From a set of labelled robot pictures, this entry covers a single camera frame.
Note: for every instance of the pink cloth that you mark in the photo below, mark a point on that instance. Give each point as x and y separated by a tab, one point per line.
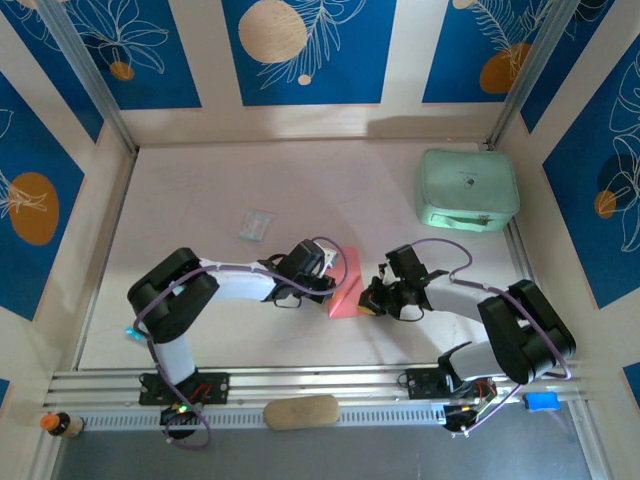
347	305

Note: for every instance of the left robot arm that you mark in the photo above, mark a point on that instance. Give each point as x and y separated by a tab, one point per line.
240	285

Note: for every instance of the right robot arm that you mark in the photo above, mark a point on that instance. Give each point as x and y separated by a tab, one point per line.
455	300

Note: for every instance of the small clear plastic bag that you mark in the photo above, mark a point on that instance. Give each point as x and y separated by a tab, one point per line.
256	226

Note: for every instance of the mint green zip pouch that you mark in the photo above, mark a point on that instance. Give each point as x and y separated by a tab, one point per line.
465	185

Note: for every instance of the tan oval pad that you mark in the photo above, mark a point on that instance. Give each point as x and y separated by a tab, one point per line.
301	412

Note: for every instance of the pale table mat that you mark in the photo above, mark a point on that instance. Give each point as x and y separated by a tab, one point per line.
200	190

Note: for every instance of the black controller board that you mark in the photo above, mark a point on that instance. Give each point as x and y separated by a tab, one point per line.
462	419
180	414

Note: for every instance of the teal plastic packet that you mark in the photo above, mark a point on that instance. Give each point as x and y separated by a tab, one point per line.
133	333

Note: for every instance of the small blue box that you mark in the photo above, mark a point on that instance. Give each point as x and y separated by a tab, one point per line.
541	402

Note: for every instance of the small bottle orange cap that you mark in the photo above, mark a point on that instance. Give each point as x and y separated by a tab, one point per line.
62	425

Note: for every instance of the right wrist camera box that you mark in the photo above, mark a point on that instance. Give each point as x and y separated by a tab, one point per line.
383	272

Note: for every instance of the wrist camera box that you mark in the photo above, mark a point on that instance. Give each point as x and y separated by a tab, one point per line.
383	272
330	258

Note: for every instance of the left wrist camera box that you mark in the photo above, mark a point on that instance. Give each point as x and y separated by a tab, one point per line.
330	258

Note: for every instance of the aluminium mounting rail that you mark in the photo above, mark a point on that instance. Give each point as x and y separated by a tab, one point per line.
325	382

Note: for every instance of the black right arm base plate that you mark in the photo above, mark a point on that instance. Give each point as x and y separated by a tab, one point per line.
420	382

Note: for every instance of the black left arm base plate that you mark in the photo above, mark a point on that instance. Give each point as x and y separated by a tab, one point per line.
220	387

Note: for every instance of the aluminium frame post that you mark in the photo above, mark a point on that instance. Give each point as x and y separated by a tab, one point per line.
525	75
90	75

